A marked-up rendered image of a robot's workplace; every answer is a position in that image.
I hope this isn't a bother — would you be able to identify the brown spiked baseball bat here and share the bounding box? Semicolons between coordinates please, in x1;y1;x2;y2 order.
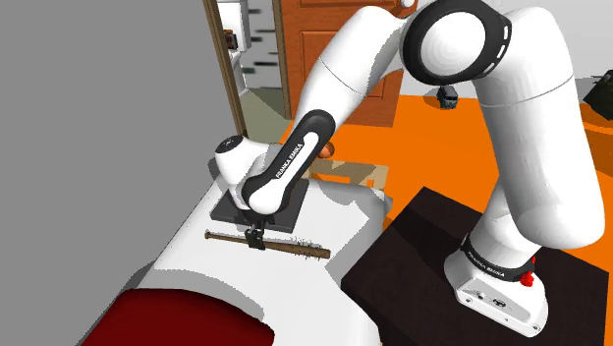
203;230;333;261

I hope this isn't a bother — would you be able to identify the dark grey flat laptop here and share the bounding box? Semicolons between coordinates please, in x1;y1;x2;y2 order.
211;176;310;235

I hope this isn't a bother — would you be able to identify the dark red blanket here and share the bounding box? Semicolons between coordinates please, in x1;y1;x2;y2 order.
81;288;277;346

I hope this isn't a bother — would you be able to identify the dark robot stand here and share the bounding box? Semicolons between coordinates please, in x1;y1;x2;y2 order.
340;186;613;346

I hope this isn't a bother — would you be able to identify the orange wooden door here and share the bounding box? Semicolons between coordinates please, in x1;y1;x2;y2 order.
272;0;418;129

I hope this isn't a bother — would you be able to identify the white shelf unit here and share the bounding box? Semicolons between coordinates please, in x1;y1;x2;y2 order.
216;0;253;99

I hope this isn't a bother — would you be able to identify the small dark grey box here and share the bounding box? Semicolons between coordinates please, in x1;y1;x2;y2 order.
435;85;460;111

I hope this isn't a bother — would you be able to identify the dark green furniture piece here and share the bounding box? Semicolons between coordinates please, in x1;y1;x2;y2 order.
583;69;613;122

